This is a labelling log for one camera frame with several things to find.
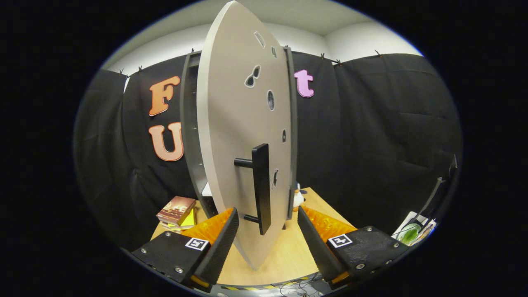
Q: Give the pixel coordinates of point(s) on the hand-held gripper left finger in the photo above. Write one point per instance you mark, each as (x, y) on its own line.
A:
(218, 247)

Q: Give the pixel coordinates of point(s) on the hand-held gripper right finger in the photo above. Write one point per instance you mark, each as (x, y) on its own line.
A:
(315, 247)

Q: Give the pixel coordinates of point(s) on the yellow cover book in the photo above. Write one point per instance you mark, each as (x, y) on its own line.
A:
(189, 222)

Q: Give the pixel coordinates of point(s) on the penguin plush toy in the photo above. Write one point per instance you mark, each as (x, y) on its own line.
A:
(298, 198)

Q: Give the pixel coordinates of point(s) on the yellow black hazard tape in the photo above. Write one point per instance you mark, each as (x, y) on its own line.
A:
(255, 287)

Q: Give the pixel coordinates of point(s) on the brown cover book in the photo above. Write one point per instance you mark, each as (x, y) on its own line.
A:
(176, 209)

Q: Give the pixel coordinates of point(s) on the round green item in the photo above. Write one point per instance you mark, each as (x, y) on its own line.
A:
(409, 234)

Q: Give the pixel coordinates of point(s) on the black backdrop cloth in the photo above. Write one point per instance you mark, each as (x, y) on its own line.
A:
(371, 144)

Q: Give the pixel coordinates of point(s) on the black stand pole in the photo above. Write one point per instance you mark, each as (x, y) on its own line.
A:
(437, 185)

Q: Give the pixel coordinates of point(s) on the row of black cloth clips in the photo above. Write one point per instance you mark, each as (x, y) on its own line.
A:
(322, 56)

